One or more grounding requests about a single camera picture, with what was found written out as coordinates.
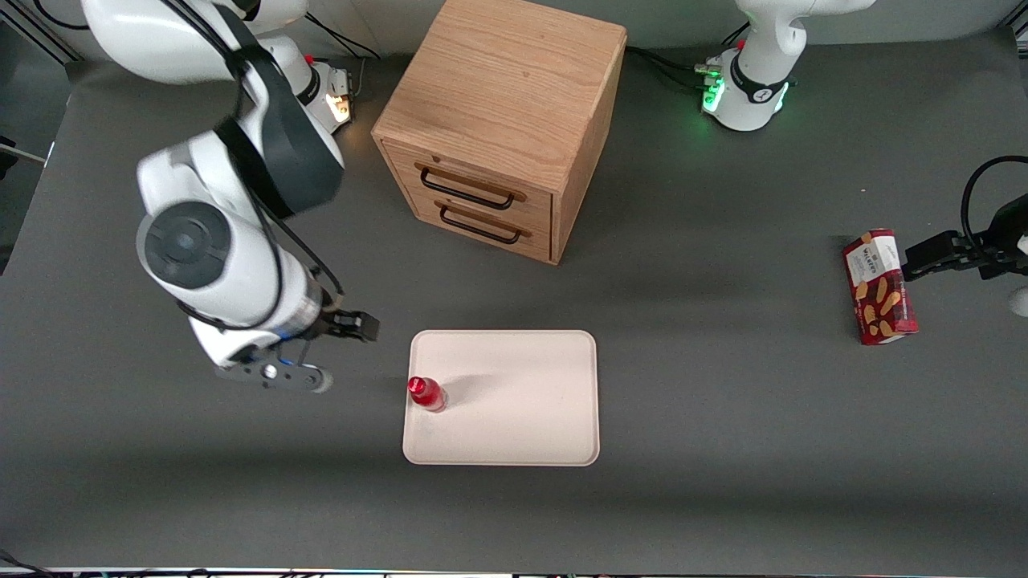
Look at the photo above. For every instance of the red coke bottle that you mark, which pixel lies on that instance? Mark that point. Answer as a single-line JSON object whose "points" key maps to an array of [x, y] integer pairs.
{"points": [[426, 393]]}

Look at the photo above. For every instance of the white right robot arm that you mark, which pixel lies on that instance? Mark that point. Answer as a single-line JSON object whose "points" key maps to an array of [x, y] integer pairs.
{"points": [[209, 257]]}

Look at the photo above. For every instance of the wooden drawer front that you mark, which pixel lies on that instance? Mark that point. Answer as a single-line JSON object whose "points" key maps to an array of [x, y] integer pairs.
{"points": [[427, 207], [540, 207]]}

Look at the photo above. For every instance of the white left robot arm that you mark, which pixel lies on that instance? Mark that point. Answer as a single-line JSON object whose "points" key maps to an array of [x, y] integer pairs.
{"points": [[759, 80]]}

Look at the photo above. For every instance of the white rectangular tray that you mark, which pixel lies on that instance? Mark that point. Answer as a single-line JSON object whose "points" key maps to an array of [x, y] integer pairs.
{"points": [[522, 401]]}

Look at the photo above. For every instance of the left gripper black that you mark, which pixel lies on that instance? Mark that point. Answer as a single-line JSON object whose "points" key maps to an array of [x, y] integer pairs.
{"points": [[1002, 241]]}

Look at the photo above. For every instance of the wooden drawer cabinet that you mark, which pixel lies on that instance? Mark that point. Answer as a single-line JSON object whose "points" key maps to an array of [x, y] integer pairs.
{"points": [[498, 80]]}

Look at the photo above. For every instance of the red tartan shortbread box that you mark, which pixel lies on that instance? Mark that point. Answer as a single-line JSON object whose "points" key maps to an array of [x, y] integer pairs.
{"points": [[879, 289]]}

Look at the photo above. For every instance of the dark clamp with rod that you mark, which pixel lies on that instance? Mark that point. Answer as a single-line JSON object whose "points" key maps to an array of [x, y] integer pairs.
{"points": [[6, 156]]}

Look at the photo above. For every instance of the grey metal frame rail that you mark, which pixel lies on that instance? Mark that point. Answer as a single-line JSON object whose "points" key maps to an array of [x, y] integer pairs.
{"points": [[44, 42]]}

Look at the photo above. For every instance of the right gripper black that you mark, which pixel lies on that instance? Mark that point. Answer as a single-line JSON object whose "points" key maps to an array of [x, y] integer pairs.
{"points": [[337, 323]]}

